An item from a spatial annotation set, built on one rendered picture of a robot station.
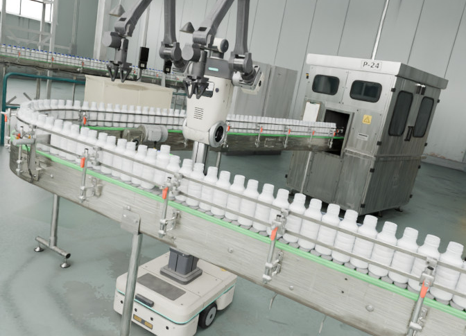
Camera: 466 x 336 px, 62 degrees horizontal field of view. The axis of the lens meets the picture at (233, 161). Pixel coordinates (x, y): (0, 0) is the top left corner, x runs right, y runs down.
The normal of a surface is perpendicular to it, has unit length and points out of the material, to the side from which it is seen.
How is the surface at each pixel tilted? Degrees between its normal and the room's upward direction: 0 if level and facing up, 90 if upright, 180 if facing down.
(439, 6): 90
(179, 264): 90
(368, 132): 90
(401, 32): 90
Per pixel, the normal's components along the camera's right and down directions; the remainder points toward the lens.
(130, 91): 0.67, 0.28
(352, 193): -0.68, -0.04
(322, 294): -0.48, 0.11
